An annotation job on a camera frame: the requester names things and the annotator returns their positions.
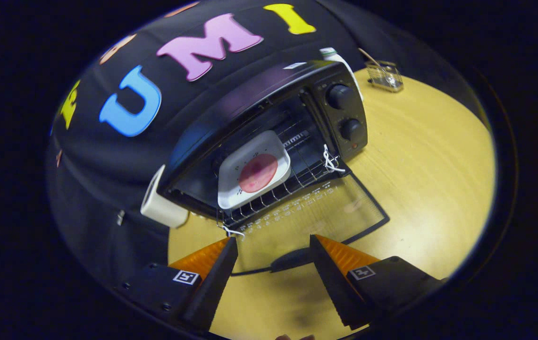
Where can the wooden stick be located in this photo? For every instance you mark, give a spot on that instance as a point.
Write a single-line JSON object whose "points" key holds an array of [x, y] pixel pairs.
{"points": [[368, 56]]}

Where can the white bread toaster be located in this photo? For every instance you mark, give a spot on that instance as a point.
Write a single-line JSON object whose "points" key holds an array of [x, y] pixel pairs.
{"points": [[163, 212]]}

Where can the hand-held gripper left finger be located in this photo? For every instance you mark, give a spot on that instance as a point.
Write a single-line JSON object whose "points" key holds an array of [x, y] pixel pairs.
{"points": [[214, 283]]}

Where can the white square plate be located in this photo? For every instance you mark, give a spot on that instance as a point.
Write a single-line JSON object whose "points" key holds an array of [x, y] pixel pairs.
{"points": [[231, 189]]}

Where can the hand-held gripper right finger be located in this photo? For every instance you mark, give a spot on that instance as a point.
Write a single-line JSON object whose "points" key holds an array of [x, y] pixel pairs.
{"points": [[330, 283]]}

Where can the black toaster oven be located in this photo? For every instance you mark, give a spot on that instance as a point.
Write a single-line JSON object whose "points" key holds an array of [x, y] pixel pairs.
{"points": [[344, 108]]}

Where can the small metal clip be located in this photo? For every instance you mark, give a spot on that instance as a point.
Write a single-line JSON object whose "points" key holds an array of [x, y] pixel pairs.
{"points": [[120, 217]]}

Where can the pink ham slice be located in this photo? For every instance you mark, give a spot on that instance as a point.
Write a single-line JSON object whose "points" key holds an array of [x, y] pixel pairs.
{"points": [[258, 173]]}

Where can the white bottle green label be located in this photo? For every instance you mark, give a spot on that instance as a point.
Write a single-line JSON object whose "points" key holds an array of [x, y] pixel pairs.
{"points": [[332, 53]]}

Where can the black backdrop cloth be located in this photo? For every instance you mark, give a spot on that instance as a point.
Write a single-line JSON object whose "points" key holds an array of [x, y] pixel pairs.
{"points": [[108, 156]]}

